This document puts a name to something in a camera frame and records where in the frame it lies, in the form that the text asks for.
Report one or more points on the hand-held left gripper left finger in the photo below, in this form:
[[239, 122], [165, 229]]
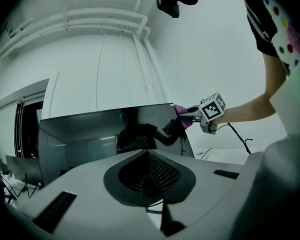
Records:
[[77, 196]]

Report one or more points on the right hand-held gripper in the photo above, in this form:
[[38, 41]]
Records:
[[212, 107]]

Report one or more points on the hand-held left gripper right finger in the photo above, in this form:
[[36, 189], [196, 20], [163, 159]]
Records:
[[205, 184]]

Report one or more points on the purple cloth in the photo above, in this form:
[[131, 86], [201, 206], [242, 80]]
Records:
[[180, 109]]

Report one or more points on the large curved black monitor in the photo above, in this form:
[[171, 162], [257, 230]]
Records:
[[90, 129]]

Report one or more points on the person's right forearm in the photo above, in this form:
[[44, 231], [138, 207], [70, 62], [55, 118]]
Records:
[[245, 111]]

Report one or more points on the dark window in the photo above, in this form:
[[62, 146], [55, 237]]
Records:
[[31, 129]]

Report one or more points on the person's black shirt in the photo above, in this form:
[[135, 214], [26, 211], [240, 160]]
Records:
[[258, 21]]

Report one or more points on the white spotted plush patch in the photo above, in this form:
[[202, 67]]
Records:
[[285, 39]]

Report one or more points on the black head camera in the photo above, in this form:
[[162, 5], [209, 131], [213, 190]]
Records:
[[168, 5]]

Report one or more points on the white wall pipes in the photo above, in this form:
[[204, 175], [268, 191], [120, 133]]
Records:
[[102, 16]]

